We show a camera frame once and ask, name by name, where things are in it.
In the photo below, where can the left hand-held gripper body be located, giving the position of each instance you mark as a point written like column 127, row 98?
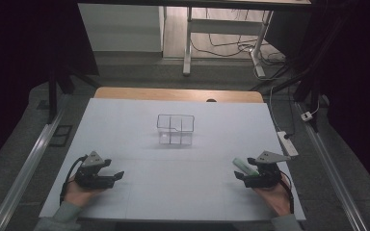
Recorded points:
column 91, row 175

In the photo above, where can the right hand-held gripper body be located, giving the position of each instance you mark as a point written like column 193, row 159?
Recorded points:
column 266, row 173

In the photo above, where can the light green tube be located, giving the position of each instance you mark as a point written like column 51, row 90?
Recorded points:
column 244, row 167

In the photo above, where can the person's left hand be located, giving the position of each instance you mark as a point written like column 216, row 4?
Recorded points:
column 80, row 193

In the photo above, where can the person's right hand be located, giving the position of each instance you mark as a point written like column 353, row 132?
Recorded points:
column 274, row 197

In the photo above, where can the white power strip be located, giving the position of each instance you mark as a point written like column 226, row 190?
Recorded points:
column 287, row 143

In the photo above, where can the white table mat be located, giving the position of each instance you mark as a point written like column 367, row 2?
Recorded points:
column 173, row 179

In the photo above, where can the small white plug adapter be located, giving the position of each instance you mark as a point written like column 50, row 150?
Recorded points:
column 306, row 116

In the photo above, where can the clear divided plastic box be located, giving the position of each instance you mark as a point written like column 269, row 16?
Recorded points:
column 175, row 129

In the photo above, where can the wooden table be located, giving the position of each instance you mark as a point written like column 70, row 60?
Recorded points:
column 160, row 94

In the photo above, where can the black metal stand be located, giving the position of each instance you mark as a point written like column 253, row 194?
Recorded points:
column 306, row 86
column 54, row 93

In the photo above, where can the dark curtain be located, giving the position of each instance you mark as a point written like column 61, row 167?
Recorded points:
column 359, row 80
column 16, row 64

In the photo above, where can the white cabinet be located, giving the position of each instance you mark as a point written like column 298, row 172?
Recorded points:
column 120, row 29

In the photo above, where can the black floor frame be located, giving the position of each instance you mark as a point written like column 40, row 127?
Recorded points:
column 61, row 136

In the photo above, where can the aluminium rail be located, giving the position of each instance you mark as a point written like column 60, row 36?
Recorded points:
column 25, row 170
column 332, row 173

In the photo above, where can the white desk frame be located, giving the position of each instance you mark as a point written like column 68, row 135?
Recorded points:
column 224, row 26

